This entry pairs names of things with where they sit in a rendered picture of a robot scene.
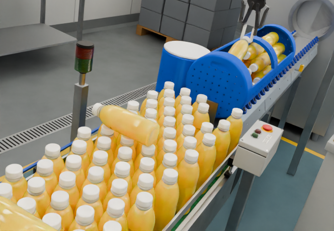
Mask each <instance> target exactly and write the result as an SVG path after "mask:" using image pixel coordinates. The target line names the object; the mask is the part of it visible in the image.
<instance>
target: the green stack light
mask: <svg viewBox="0 0 334 231"><path fill-rule="evenodd" d="M92 64H93V58H92V59H89V60H83V59H79V58H77V57H76V56H75V65H74V69H75V70H76V71H78V72H81V73H89V72H91V71H92Z"/></svg>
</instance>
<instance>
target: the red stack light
mask: <svg viewBox="0 0 334 231"><path fill-rule="evenodd" d="M93 54H94V47H93V48H91V49H84V48H80V47H78V46H77V45H76V51H75V56H76V57H77V58H79V59H83V60H89V59H92V58H93Z"/></svg>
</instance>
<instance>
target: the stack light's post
mask: <svg viewBox="0 0 334 231"><path fill-rule="evenodd" d="M88 86H89V85H88V84H86V83H85V85H79V83H76V84H75V89H74V101H73V114H72V127H71V140H70V142H72V141H74V139H75V138H76V137H77V134H78V128H80V127H85V118H86V107H87V97H88Z"/></svg>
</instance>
